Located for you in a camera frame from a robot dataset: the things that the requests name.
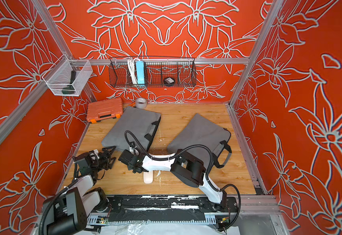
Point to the clear tape roll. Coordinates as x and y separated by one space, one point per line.
141 103

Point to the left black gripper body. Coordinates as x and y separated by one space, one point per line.
100 163

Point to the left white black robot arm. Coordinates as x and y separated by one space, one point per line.
66 213

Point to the black wire wall basket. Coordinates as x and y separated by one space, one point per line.
122 71

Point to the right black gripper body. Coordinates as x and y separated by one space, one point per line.
130 165

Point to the pink computer mouse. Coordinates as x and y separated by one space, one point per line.
148 177

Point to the grey laptop bag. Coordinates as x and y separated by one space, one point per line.
201 131
142 123

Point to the dark green flashlight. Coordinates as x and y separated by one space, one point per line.
69 89

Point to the clear plastic wall bin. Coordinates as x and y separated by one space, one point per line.
58 76

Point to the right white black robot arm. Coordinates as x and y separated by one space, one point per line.
187 168

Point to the black round tape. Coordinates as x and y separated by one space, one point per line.
169 82

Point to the orange tool case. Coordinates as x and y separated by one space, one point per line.
104 109

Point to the light blue box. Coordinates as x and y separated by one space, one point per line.
140 73

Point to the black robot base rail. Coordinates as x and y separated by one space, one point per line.
182 209

